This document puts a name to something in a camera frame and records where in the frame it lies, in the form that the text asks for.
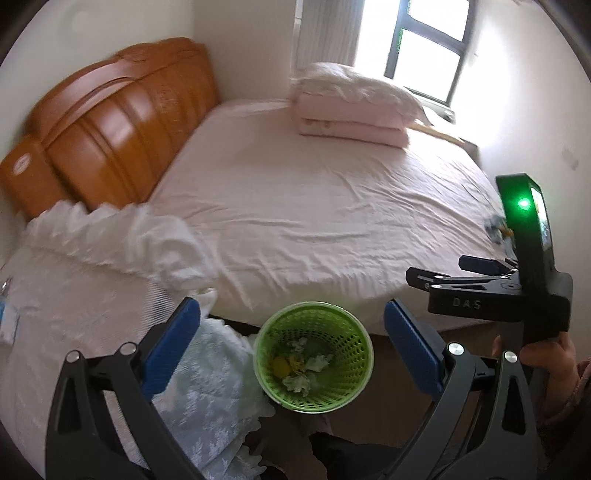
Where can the person's right hand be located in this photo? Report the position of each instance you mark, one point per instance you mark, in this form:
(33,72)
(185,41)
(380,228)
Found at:
(549,364)

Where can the white lace tablecloth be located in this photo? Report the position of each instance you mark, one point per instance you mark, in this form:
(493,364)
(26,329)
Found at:
(92,300)

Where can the crumpled silver wrapper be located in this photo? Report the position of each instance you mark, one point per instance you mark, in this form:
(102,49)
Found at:
(4,285)

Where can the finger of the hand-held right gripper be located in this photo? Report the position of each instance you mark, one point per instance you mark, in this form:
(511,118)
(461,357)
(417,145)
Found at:
(471,264)
(443,282)

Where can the crumpled colourful wrapper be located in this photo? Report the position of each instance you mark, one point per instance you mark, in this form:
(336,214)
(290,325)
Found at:
(498,233)

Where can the wooden board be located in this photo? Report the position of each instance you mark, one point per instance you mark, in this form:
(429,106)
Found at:
(438,133)

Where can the bed with pink sheet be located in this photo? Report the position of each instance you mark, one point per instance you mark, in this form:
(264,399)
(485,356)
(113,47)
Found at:
(323,207)

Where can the grey-green paper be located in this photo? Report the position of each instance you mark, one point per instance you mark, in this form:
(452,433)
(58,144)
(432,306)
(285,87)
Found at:
(319,362)

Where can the folded pink quilt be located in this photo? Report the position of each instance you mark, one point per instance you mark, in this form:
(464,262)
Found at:
(346,124)

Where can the white floral pillow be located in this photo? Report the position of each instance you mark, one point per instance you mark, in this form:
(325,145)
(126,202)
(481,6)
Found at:
(364,87)

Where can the blue and white milk carton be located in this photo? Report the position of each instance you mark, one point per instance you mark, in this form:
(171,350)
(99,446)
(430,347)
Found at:
(8,323)

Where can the green plastic wastebasket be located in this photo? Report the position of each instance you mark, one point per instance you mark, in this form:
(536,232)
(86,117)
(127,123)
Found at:
(353,369)

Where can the carved wooden headboard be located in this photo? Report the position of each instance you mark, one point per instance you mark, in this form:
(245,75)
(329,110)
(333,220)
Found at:
(115,138)

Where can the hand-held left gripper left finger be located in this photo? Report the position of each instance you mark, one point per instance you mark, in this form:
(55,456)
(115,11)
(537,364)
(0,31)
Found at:
(168,350)

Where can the trash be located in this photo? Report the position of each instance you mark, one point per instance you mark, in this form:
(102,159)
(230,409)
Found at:
(298,383)

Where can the small yellow snack packet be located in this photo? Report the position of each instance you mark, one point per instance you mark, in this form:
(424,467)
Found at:
(298,364)

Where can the white pleated curtain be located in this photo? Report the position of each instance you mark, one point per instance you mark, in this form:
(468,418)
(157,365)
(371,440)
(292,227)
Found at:
(323,37)

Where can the dark framed window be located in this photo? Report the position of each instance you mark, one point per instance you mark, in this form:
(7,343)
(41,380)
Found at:
(425,64)

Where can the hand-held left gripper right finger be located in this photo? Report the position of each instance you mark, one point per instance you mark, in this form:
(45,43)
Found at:
(413,350)

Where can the person's right forearm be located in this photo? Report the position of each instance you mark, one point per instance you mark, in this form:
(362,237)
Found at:
(570,408)

